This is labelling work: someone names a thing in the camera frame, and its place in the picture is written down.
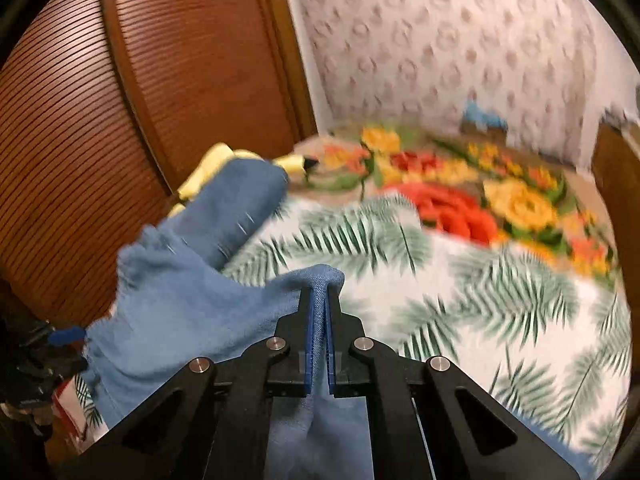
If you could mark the wooden cabinet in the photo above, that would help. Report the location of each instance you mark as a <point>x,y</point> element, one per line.
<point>620,170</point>

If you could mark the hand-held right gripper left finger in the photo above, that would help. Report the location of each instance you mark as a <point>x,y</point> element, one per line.
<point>312,340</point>

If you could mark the circle print curtain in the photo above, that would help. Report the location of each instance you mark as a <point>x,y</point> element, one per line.
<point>450,35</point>

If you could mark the tan bed sheet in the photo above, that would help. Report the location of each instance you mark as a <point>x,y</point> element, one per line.
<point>582,185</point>

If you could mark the blue denim pants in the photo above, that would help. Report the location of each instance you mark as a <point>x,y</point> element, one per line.
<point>175,310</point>

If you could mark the floral blanket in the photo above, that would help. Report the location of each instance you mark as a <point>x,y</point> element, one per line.
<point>525,210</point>

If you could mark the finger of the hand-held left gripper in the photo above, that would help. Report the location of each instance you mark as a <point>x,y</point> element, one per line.
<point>67,336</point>
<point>40,372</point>

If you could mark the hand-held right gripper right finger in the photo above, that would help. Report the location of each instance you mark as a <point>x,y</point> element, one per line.
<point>331,360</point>

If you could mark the wooden louvered wardrobe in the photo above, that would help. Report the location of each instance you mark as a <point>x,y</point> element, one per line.
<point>175,60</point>

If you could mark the yellow plush toy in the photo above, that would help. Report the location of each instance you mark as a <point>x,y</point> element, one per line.
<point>205,175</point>

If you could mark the blue cloth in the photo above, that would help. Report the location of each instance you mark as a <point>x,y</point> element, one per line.
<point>482,112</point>

